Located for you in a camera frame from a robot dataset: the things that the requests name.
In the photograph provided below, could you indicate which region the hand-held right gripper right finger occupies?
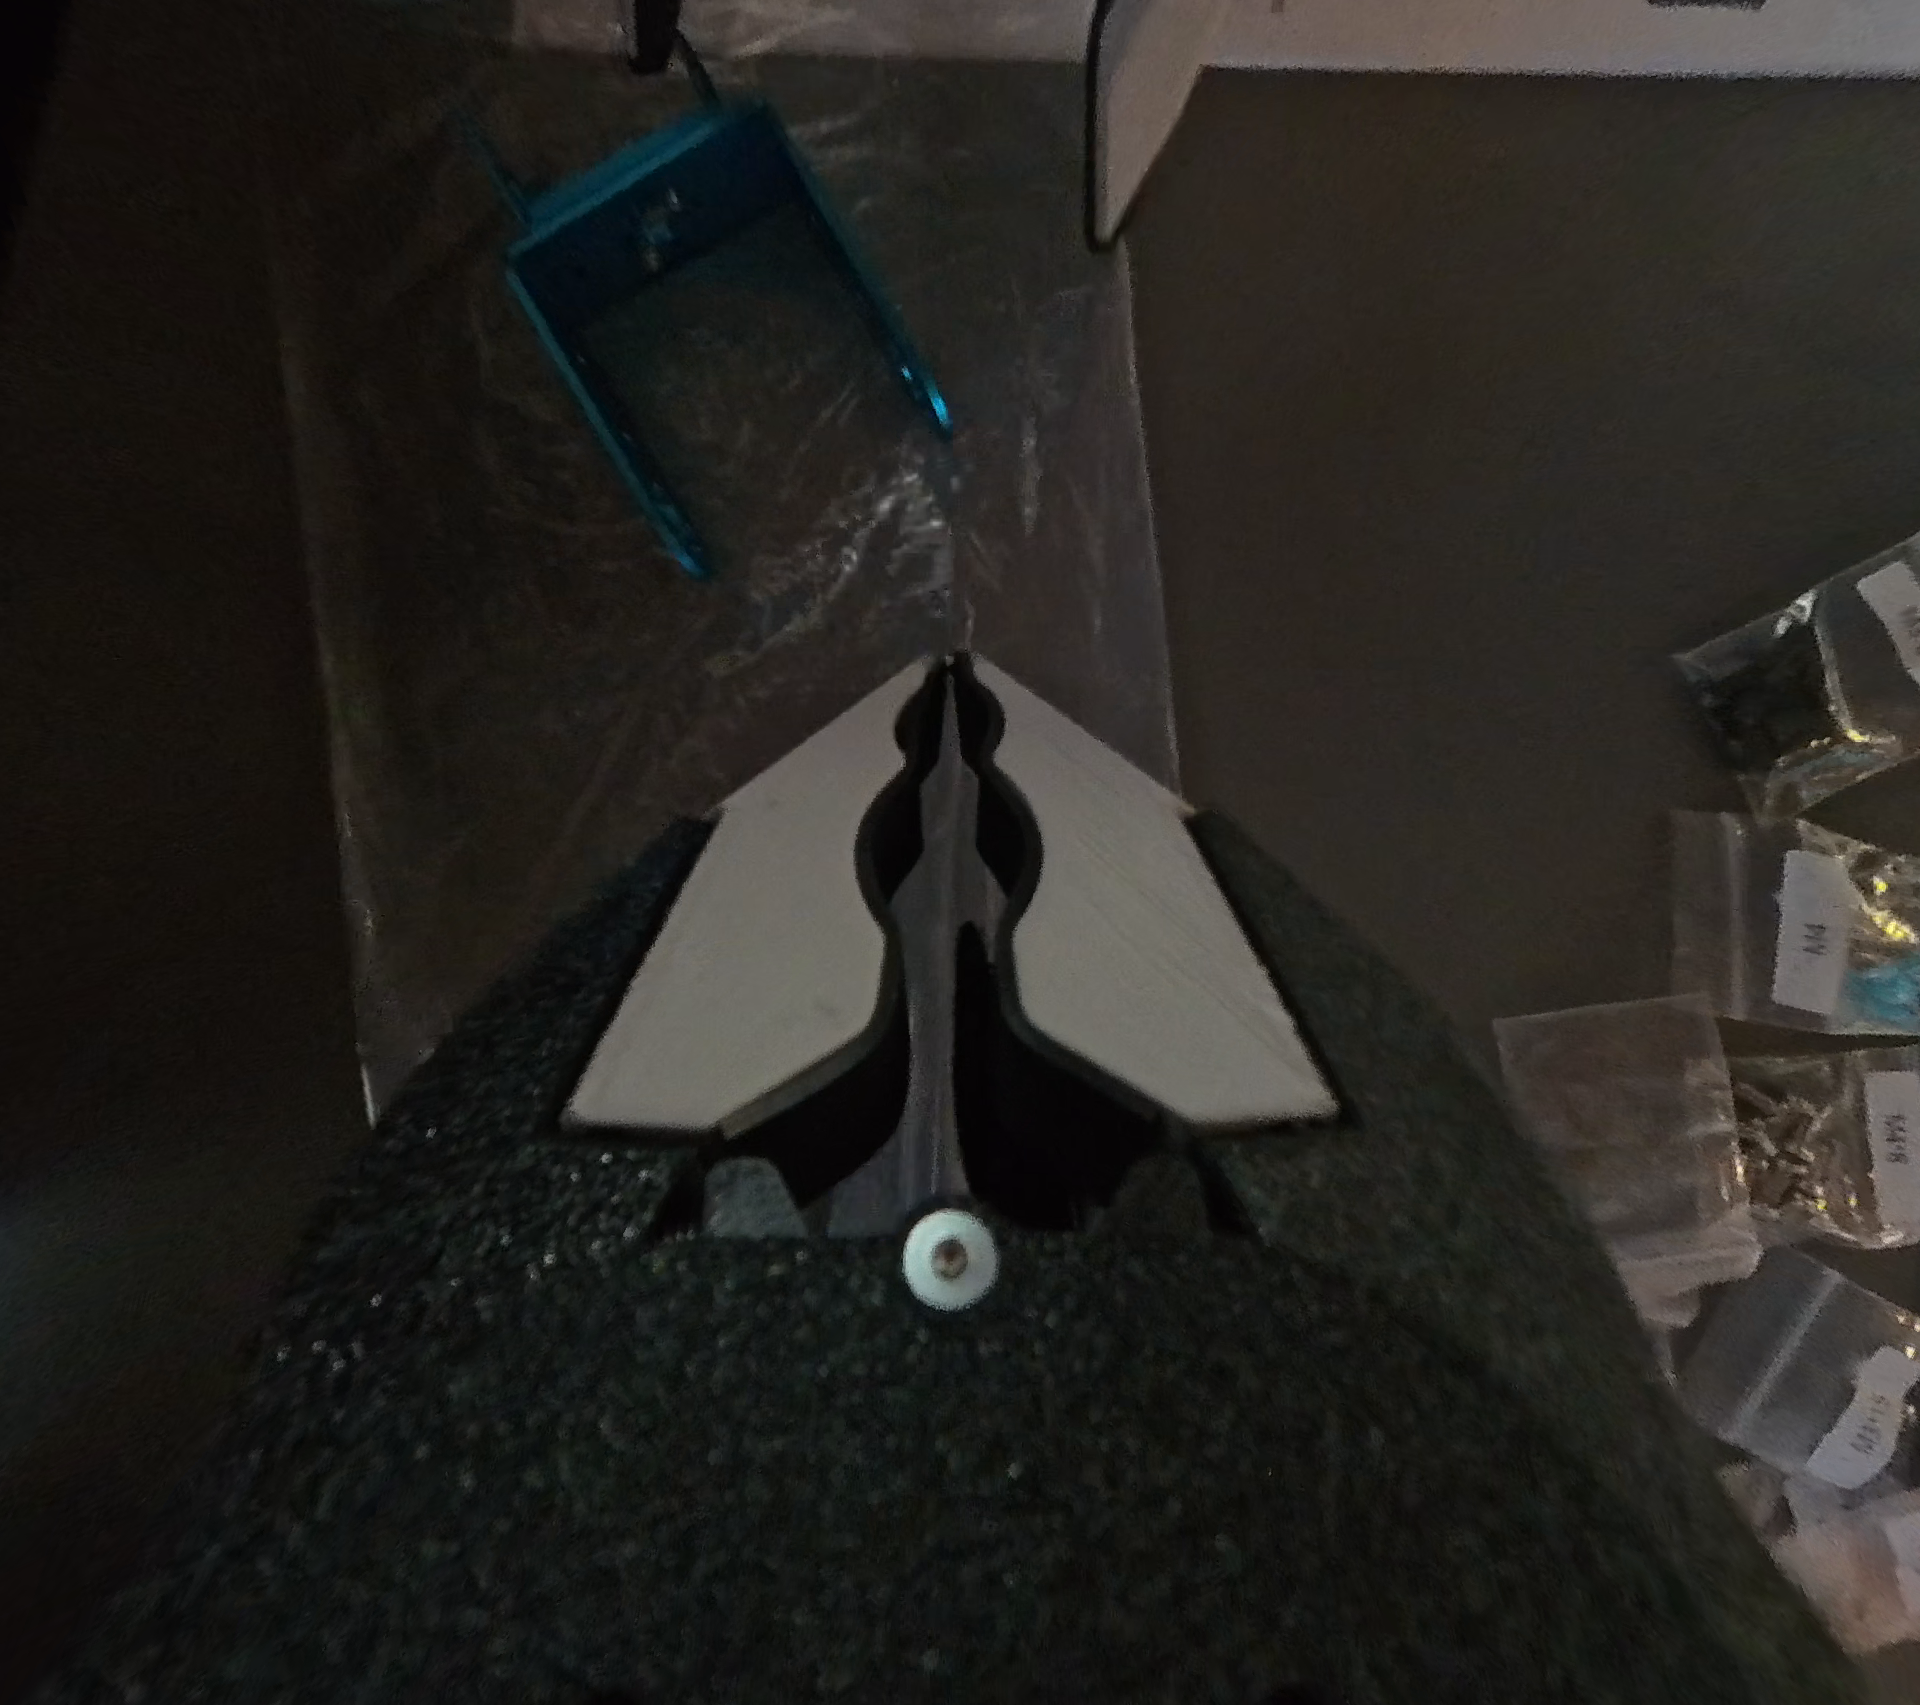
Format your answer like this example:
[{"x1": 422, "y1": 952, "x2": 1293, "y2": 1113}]
[{"x1": 951, "y1": 653, "x2": 1344, "y2": 1218}]

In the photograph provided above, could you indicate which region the blue metal U bracket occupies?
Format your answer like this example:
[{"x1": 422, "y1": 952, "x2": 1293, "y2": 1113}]
[{"x1": 462, "y1": 31, "x2": 959, "y2": 583}]

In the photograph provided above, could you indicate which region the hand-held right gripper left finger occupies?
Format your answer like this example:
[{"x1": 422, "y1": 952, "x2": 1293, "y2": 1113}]
[{"x1": 557, "y1": 653, "x2": 962, "y2": 1213}]

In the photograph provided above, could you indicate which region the pile of small screw bags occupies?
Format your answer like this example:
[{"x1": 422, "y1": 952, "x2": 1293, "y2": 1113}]
[{"x1": 1496, "y1": 535, "x2": 1920, "y2": 1662}]

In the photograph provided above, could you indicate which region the large clear plastic bag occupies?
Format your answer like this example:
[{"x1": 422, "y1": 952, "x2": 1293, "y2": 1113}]
[{"x1": 269, "y1": 40, "x2": 1194, "y2": 1128}]

